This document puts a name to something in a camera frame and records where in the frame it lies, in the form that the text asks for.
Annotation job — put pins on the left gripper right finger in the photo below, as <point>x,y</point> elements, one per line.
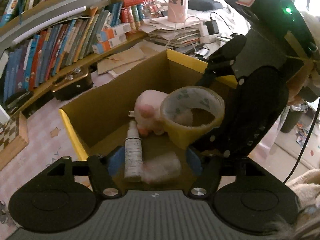
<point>207,170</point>

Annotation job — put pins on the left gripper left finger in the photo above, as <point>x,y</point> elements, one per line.
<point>102,168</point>

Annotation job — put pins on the white spray bottle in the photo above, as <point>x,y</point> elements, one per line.
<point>133,152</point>

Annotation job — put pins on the white red staples box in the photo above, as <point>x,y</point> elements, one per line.
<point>161,169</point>

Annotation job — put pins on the gold tape roll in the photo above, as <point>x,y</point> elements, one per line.
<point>190,112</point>

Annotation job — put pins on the person right hand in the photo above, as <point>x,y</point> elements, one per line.
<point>295,84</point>

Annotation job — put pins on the black power adapter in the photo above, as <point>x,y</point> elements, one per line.
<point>212,27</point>

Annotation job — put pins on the pink checkered tablecloth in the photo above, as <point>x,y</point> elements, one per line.
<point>48,141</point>

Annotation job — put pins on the yellow cardboard box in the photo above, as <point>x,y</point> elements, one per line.
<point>97,121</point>

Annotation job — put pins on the black cap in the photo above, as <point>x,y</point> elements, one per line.
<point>204,5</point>

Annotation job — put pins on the wooden chess board box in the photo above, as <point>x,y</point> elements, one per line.
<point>14,138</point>

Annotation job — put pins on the black gold wooden box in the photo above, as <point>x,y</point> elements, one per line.
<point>72,84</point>

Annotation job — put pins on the pink pen holder cup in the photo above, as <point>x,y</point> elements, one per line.
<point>177,10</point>

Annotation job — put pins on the orange white medicine box lower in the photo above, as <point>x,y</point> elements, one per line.
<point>102,47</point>

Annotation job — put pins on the orange white medicine box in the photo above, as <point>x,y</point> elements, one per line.
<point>107,33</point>
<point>102,47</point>

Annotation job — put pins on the white bookshelf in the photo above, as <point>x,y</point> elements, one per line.
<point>19,28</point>

